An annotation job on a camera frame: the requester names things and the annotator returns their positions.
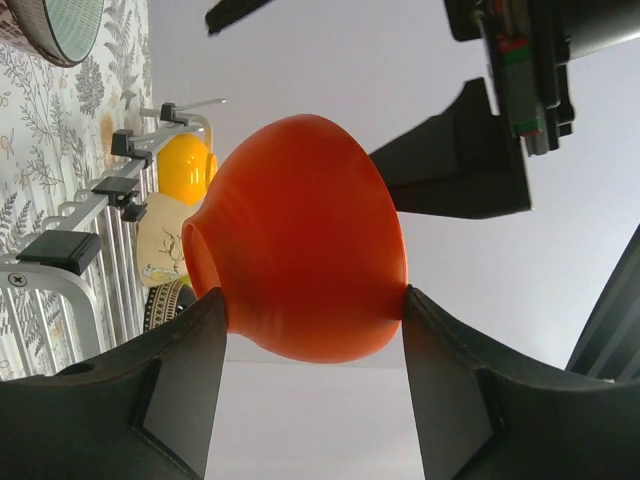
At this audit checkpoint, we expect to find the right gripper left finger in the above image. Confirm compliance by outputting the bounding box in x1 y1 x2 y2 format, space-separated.
1 289 227 479

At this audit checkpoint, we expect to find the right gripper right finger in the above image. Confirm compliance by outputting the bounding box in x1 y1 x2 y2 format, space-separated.
402 287 639 479

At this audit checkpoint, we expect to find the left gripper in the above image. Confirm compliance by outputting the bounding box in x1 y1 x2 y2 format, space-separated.
370 1 639 220

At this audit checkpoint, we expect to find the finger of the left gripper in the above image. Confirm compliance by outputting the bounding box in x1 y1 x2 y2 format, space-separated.
205 0 271 35

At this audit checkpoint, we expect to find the light teal bowl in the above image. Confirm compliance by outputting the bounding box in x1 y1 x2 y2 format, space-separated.
43 0 104 66

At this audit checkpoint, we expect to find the orange bowl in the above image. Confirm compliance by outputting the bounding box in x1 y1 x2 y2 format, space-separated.
182 114 408 364

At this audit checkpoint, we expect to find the brown floral pattern bowl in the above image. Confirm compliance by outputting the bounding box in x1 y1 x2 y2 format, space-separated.
0 0 58 65

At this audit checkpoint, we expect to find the metal dish rack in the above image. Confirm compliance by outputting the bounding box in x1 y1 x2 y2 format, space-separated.
1 102 213 381

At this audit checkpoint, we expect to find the black gold rimmed bowl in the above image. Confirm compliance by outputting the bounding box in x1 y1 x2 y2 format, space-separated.
143 280 197 333

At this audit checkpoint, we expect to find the yellow bowl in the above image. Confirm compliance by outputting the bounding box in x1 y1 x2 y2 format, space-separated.
156 133 217 206

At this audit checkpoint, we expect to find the cream bird pattern bowl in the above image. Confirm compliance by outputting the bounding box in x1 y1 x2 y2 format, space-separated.
135 192 195 288

